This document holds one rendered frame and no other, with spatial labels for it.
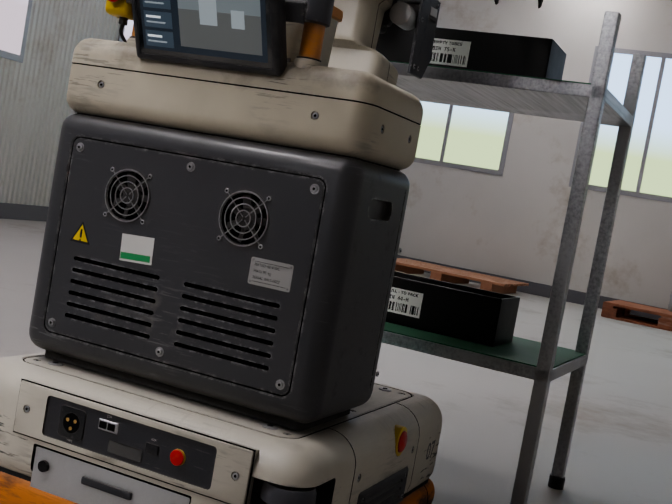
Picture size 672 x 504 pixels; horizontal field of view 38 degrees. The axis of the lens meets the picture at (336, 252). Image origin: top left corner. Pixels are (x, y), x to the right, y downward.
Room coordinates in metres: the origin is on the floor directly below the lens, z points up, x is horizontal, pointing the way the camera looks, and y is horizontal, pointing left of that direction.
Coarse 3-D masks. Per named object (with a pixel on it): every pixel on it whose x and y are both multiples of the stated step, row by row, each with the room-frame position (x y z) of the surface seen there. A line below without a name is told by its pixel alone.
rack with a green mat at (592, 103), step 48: (432, 96) 2.50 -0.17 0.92; (480, 96) 2.32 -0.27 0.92; (528, 96) 2.17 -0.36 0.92; (576, 96) 2.04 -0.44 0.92; (624, 144) 2.40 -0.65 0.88; (576, 192) 2.02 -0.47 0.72; (576, 240) 2.02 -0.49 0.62; (384, 336) 2.17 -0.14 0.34; (432, 336) 2.20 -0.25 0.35; (576, 384) 2.40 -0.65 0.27; (528, 432) 2.02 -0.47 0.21; (528, 480) 2.01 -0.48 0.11
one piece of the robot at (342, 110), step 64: (128, 64) 1.52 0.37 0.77; (320, 64) 1.42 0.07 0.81; (64, 128) 1.56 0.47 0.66; (128, 128) 1.52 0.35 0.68; (192, 128) 1.48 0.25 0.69; (256, 128) 1.43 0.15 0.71; (320, 128) 1.38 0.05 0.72; (384, 128) 1.42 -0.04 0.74; (64, 192) 1.56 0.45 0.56; (128, 192) 1.52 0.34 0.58; (192, 192) 1.46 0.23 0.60; (256, 192) 1.42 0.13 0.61; (320, 192) 1.38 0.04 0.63; (384, 192) 1.47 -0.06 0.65; (64, 256) 1.55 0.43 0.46; (128, 256) 1.50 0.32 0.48; (192, 256) 1.45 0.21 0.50; (256, 256) 1.41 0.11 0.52; (320, 256) 1.37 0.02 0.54; (384, 256) 1.51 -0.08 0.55; (64, 320) 1.54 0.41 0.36; (128, 320) 1.50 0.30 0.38; (192, 320) 1.45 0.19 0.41; (256, 320) 1.40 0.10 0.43; (320, 320) 1.37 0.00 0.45; (384, 320) 1.56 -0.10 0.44; (192, 384) 1.44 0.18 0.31; (256, 384) 1.40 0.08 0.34; (320, 384) 1.37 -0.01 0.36
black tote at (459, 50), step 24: (384, 48) 2.37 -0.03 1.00; (408, 48) 2.35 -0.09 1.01; (432, 48) 2.32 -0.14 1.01; (456, 48) 2.30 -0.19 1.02; (480, 48) 2.28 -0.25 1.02; (504, 48) 2.25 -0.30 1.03; (528, 48) 2.23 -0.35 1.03; (552, 48) 2.22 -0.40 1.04; (504, 72) 2.25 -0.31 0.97; (528, 72) 2.23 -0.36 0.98; (552, 72) 2.27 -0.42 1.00
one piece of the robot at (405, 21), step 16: (400, 0) 1.91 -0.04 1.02; (416, 0) 1.90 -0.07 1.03; (432, 0) 1.92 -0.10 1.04; (400, 16) 1.86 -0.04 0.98; (416, 16) 1.88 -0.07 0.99; (432, 16) 1.92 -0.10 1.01; (384, 32) 1.91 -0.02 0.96; (416, 32) 1.87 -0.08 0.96; (432, 32) 1.95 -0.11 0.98; (416, 48) 1.88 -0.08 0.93; (416, 64) 1.90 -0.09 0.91
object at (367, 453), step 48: (0, 384) 1.48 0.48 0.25; (48, 384) 1.46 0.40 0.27; (96, 384) 1.47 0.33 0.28; (0, 432) 1.47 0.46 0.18; (240, 432) 1.35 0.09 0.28; (288, 432) 1.39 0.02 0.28; (336, 432) 1.44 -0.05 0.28; (384, 432) 1.57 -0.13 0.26; (432, 432) 1.78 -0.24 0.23; (0, 480) 1.47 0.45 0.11; (48, 480) 1.43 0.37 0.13; (96, 480) 1.40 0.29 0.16; (144, 480) 1.37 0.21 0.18; (288, 480) 1.29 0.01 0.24; (336, 480) 1.37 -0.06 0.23; (384, 480) 1.56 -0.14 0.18
